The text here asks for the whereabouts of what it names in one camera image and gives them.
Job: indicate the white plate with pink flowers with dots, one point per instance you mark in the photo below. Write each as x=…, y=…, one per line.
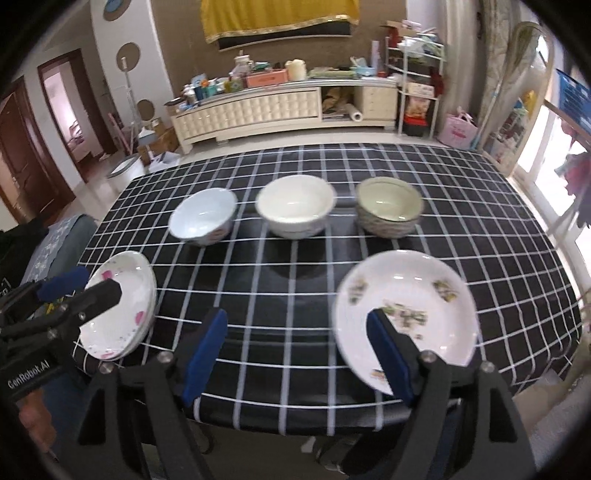
x=151, y=318
x=127, y=281

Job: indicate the pink box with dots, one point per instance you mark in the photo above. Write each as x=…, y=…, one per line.
x=265, y=78

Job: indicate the black white checked tablecloth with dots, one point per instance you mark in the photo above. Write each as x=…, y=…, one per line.
x=295, y=295

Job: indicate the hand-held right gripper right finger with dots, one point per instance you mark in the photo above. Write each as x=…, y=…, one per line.
x=391, y=360

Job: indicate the grey lid bin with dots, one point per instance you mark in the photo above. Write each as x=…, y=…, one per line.
x=124, y=167

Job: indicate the hanging clothes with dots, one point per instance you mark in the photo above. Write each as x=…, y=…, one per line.
x=577, y=184

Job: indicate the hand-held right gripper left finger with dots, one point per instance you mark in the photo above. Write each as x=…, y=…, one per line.
x=205, y=355

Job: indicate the cream jar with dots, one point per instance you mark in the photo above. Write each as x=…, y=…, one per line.
x=296, y=70

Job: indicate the cardboard boxes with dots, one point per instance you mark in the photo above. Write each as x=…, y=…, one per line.
x=159, y=138

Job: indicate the pink bag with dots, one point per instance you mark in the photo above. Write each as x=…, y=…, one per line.
x=457, y=131

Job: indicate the grey patterned sofa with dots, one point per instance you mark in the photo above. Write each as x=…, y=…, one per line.
x=60, y=244

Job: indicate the cream white bowl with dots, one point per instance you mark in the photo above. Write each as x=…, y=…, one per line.
x=295, y=203

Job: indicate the yellow and black wall cloth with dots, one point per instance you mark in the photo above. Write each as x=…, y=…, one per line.
x=277, y=14

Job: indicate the white standing pole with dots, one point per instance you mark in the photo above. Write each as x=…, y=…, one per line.
x=125, y=92

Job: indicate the white bowl with pink flowers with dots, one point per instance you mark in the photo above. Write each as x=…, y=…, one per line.
x=198, y=217

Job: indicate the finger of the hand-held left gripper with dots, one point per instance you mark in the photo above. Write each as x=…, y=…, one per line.
x=64, y=282
x=99, y=297

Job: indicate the red gift box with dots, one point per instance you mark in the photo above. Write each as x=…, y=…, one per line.
x=419, y=115

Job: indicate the leaning patterned mattress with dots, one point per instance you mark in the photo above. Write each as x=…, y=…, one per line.
x=496, y=69

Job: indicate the paper towel roll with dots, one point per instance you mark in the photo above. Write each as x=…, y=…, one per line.
x=353, y=112

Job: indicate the person's left hand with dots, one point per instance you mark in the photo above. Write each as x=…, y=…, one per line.
x=39, y=420

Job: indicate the white plate with green flowers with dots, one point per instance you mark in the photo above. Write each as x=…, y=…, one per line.
x=406, y=295

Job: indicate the brown wooden door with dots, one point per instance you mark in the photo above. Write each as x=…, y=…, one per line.
x=23, y=152

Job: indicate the blue board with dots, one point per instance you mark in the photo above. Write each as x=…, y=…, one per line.
x=572, y=92

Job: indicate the cream tv cabinet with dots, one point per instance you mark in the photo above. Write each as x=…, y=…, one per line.
x=249, y=108

